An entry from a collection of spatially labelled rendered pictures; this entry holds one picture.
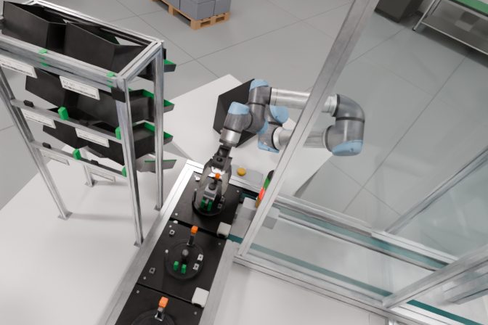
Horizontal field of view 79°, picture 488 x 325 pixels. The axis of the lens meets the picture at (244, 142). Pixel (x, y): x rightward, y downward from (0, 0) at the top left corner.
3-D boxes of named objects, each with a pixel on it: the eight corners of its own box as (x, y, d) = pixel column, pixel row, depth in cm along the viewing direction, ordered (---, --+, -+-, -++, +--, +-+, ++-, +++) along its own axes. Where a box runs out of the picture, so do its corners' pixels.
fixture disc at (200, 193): (199, 183, 129) (199, 180, 127) (229, 194, 128) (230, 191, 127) (186, 210, 119) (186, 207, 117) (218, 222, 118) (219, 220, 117)
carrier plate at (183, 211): (192, 174, 134) (192, 171, 132) (242, 191, 133) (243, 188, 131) (169, 219, 117) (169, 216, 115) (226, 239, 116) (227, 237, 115)
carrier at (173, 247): (168, 222, 116) (168, 206, 107) (225, 243, 115) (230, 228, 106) (136, 284, 99) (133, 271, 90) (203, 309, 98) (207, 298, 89)
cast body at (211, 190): (208, 187, 122) (210, 177, 117) (218, 191, 121) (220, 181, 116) (200, 203, 116) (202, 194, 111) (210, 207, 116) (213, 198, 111)
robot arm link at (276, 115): (273, 106, 163) (292, 103, 153) (269, 129, 161) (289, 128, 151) (258, 99, 155) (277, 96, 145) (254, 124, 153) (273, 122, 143)
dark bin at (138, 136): (143, 126, 115) (148, 109, 113) (171, 141, 113) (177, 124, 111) (87, 146, 90) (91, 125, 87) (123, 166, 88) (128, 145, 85)
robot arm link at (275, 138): (269, 127, 161) (370, 122, 122) (266, 154, 159) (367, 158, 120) (255, 121, 153) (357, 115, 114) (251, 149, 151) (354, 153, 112)
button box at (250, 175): (220, 167, 146) (222, 159, 141) (261, 180, 145) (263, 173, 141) (216, 178, 141) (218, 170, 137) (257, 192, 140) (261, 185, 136)
